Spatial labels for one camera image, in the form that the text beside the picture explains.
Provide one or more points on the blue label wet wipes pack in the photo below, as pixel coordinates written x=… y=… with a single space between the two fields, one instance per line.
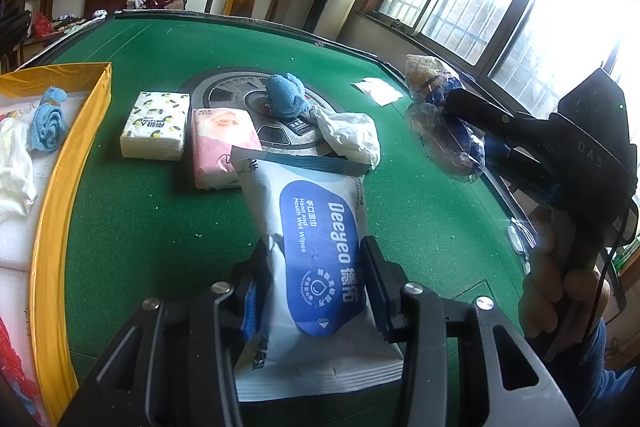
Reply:
x=310 y=227

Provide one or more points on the person's right hand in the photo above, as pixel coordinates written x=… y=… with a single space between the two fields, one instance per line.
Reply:
x=542 y=267

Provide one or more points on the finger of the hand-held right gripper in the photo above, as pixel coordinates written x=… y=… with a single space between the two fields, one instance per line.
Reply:
x=485 y=112
x=520 y=167

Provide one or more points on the red plastic bag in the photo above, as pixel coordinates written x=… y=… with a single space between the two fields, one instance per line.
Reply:
x=12 y=372

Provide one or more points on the bagged bread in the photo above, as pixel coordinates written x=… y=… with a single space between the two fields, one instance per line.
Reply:
x=440 y=142

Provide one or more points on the pink tissue pack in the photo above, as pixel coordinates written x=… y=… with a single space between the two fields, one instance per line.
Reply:
x=220 y=147

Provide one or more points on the round table control panel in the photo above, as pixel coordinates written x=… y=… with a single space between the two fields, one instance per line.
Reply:
x=235 y=92

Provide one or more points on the person's right forearm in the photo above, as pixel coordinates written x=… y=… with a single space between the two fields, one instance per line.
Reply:
x=610 y=382

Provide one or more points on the white plastic packet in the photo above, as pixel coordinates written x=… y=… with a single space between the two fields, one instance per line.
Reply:
x=350 y=137

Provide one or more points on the yellow cardboard box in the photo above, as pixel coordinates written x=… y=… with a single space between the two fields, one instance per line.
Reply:
x=55 y=232

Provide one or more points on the white cloth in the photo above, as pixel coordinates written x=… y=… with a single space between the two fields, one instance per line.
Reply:
x=12 y=167

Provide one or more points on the white paper packet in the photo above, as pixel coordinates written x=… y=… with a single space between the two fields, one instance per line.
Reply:
x=377 y=89

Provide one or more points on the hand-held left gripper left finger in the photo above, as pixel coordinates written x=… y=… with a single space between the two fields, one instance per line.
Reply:
x=250 y=312

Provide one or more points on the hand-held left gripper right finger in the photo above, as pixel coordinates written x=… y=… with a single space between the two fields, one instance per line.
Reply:
x=385 y=322

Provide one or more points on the lemon print tissue pack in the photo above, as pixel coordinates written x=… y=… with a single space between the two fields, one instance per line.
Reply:
x=155 y=127

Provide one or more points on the small blue towel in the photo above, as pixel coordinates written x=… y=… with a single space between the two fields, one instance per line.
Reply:
x=47 y=122

